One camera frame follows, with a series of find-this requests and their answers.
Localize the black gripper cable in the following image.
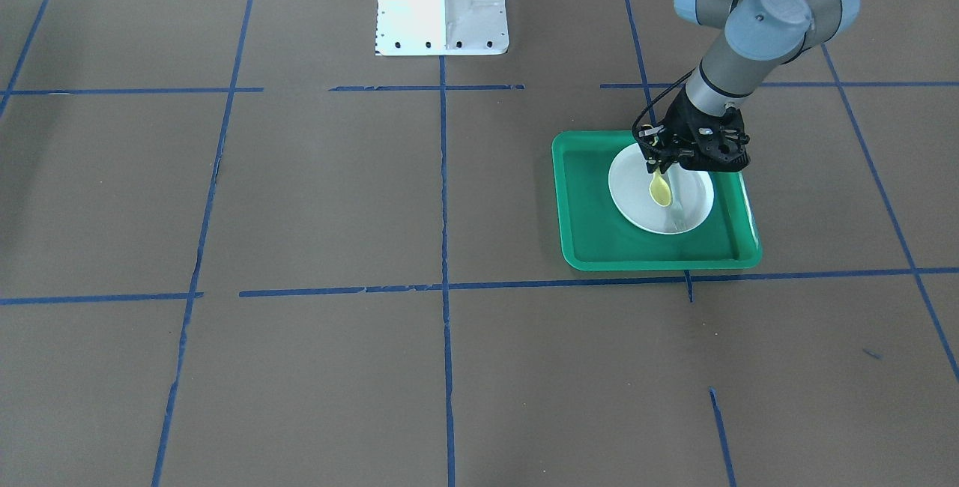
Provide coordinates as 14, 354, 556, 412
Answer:
632, 67, 698, 149

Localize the yellow plastic spoon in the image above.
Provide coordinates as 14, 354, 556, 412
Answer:
650, 166, 674, 208

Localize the white round plate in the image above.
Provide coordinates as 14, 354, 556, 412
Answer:
608, 145, 715, 235

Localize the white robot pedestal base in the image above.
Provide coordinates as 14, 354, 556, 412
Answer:
375, 0, 510, 57

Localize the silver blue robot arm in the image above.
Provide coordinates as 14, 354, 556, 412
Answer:
632, 0, 861, 173

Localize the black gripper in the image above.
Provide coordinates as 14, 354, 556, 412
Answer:
641, 90, 724, 175

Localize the green plastic tray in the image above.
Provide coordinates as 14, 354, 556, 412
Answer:
552, 130, 763, 271

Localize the pale grey plastic fork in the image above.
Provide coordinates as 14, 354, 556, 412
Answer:
669, 186, 686, 234

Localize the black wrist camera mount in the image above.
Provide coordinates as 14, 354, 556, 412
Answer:
679, 108, 751, 173

